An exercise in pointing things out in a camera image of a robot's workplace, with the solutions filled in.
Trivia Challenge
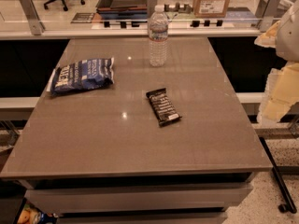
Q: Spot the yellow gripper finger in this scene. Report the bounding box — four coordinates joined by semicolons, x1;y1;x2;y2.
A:
254;21;280;48
257;63;299;124

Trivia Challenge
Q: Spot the clear plastic water bottle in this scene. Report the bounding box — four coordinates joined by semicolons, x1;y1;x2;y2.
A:
148;5;168;67

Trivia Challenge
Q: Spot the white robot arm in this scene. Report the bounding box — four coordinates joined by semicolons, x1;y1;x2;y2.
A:
254;1;299;126

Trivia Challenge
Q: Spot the brown cardboard box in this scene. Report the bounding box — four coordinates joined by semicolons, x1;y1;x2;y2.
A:
192;0;230;18

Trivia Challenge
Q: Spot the black floor bar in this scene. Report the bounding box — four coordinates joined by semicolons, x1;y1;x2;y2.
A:
260;137;298;214

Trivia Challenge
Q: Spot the black snack bar wrapper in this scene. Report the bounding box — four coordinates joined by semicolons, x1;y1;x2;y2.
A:
146;88;181;127

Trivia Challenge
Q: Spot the grey open tray box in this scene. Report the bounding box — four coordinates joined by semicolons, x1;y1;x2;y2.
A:
95;0;157;13

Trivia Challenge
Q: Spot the blue chip bag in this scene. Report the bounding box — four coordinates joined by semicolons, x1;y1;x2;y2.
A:
50;58;114;96

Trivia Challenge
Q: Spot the grey table drawer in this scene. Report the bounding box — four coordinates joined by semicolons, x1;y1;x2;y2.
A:
25;183;253;214

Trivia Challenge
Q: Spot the colourful snack bag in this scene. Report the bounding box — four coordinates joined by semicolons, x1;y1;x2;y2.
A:
17;202;58;224

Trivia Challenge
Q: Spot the grey metal right bracket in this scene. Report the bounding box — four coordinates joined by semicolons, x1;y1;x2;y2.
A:
255;0;280;32

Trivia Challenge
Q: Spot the grey metal bracket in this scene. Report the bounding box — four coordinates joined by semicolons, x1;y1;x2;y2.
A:
147;0;157;18
19;0;45;35
255;0;280;32

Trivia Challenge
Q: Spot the grey metal middle bracket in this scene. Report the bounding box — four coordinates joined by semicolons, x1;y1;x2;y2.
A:
147;0;157;18

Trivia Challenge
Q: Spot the grey metal left bracket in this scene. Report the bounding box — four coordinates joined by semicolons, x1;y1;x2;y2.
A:
19;0;45;35

